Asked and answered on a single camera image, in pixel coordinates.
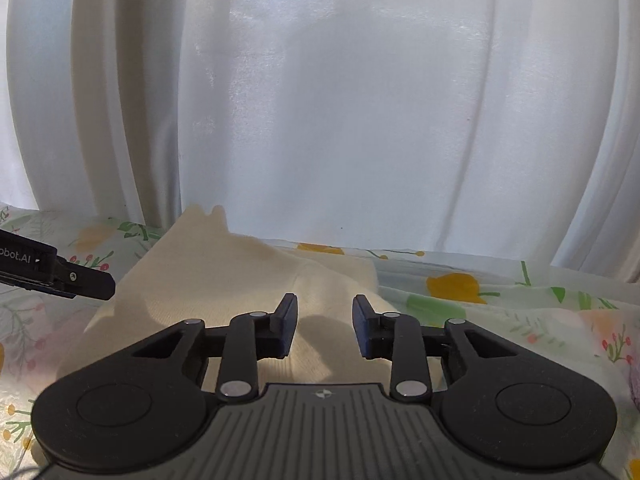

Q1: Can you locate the white sheer curtain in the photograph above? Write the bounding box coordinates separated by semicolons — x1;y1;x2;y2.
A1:
1;0;639;283

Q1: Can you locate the cream knit garment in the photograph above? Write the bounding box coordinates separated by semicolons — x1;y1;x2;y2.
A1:
58;206;391;385

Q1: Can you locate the floral plastic bed cover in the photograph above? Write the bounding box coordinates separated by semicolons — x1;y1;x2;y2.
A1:
1;205;639;479

